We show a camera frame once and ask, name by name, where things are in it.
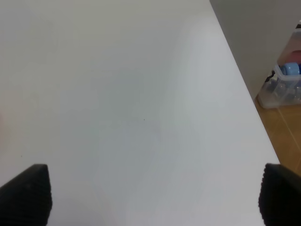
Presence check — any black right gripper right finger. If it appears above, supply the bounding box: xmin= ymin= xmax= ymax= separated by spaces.
xmin=258 ymin=163 xmax=301 ymax=226

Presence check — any red object in bin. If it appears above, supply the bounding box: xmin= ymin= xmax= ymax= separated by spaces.
xmin=285 ymin=50 xmax=301 ymax=64

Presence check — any clear plastic storage bin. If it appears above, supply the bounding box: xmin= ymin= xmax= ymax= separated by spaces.
xmin=257 ymin=24 xmax=301 ymax=109

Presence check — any blue cap in bin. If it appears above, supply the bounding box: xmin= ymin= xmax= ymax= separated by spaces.
xmin=280 ymin=62 xmax=300 ymax=76

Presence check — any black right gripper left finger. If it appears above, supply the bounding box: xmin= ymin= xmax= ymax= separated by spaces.
xmin=0 ymin=164 xmax=52 ymax=226

